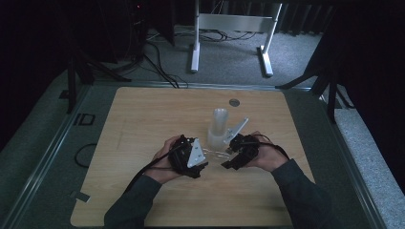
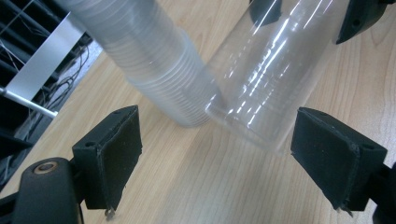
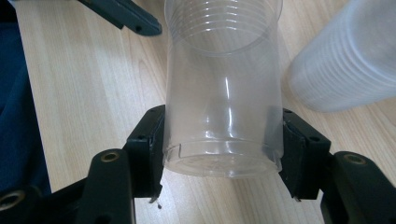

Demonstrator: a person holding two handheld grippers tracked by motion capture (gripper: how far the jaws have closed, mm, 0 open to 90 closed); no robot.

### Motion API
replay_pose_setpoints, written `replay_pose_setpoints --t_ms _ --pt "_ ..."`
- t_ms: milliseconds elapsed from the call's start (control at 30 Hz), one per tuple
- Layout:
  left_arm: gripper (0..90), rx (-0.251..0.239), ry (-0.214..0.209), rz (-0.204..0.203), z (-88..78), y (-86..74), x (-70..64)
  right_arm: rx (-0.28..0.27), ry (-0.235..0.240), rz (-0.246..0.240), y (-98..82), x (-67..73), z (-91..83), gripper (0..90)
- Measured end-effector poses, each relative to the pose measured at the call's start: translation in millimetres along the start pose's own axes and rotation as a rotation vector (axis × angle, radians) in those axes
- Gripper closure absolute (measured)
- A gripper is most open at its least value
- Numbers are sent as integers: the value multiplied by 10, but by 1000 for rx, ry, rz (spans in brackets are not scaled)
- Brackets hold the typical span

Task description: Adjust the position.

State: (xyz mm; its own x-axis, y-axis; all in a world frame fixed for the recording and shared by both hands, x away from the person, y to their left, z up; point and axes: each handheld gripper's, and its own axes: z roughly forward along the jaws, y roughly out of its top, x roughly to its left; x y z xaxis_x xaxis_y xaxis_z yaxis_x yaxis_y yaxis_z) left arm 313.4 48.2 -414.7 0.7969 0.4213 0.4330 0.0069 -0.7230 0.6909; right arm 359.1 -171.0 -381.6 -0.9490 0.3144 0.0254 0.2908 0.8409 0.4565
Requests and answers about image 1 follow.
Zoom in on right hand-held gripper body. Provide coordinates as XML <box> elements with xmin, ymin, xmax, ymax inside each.
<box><xmin>224</xmin><ymin>116</ymin><xmax>261</xmax><ymax>162</ymax></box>

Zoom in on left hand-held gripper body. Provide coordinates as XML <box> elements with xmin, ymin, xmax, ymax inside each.
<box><xmin>168</xmin><ymin>135</ymin><xmax>207</xmax><ymax>176</ymax></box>

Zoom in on clear single plastic cup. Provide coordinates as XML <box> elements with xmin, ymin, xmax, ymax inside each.
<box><xmin>202</xmin><ymin>146</ymin><xmax>233</xmax><ymax>162</ymax></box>

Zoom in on stack of translucent plastic cups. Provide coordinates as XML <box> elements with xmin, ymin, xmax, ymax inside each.
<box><xmin>206</xmin><ymin>107</ymin><xmax>230</xmax><ymax>151</ymax></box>

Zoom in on person's left hand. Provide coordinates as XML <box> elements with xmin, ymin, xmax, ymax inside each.
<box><xmin>148</xmin><ymin>135</ymin><xmax>183</xmax><ymax>185</ymax></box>

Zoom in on person's right hand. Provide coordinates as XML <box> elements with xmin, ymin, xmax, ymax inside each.
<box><xmin>245</xmin><ymin>131</ymin><xmax>289</xmax><ymax>173</ymax></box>

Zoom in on black tripod stand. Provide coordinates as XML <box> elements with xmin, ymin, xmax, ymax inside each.
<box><xmin>64</xmin><ymin>44</ymin><xmax>132</xmax><ymax>115</ymax></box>
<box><xmin>274</xmin><ymin>31</ymin><xmax>355</xmax><ymax>124</ymax></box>

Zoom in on grey tape piece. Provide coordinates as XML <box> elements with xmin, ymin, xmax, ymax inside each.
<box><xmin>70</xmin><ymin>190</ymin><xmax>92</xmax><ymax>204</ymax></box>

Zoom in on dark equipment rack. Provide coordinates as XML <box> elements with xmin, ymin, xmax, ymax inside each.
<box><xmin>125</xmin><ymin>0</ymin><xmax>177</xmax><ymax>63</ymax></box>

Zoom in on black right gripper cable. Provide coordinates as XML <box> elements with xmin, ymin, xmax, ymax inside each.
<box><xmin>253</xmin><ymin>133</ymin><xmax>291</xmax><ymax>160</ymax></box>

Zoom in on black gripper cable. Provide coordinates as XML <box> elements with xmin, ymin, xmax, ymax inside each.
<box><xmin>253</xmin><ymin>133</ymin><xmax>291</xmax><ymax>160</ymax></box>
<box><xmin>123</xmin><ymin>142</ymin><xmax>186</xmax><ymax>194</ymax></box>

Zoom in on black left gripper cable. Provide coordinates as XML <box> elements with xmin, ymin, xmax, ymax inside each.
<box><xmin>123</xmin><ymin>142</ymin><xmax>186</xmax><ymax>194</ymax></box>

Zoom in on black floor cable bundle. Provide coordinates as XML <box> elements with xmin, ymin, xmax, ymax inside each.
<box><xmin>142</xmin><ymin>40</ymin><xmax>189</xmax><ymax>90</ymax></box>

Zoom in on black cable loop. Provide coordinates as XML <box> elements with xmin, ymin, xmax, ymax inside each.
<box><xmin>74</xmin><ymin>142</ymin><xmax>98</xmax><ymax>169</ymax></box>

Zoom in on metal frame rail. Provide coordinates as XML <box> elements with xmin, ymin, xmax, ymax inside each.
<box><xmin>0</xmin><ymin>85</ymin><xmax>96</xmax><ymax>229</ymax></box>
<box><xmin>318</xmin><ymin>91</ymin><xmax>387</xmax><ymax>229</ymax></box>

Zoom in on black cables under desk frame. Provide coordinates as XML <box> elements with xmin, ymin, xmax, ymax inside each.
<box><xmin>176</xmin><ymin>28</ymin><xmax>260</xmax><ymax>43</ymax></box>

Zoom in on white metal desk frame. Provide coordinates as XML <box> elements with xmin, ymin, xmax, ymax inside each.
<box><xmin>189</xmin><ymin>0</ymin><xmax>284</xmax><ymax>78</ymax></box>

